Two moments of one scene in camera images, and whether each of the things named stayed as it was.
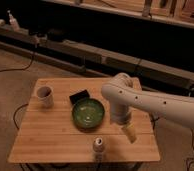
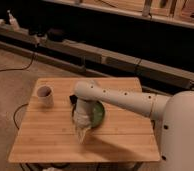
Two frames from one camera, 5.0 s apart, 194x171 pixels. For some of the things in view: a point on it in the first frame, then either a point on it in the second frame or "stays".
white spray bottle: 13,22 stays
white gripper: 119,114 → 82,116
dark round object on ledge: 55,35 stays
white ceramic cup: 45,96 stays
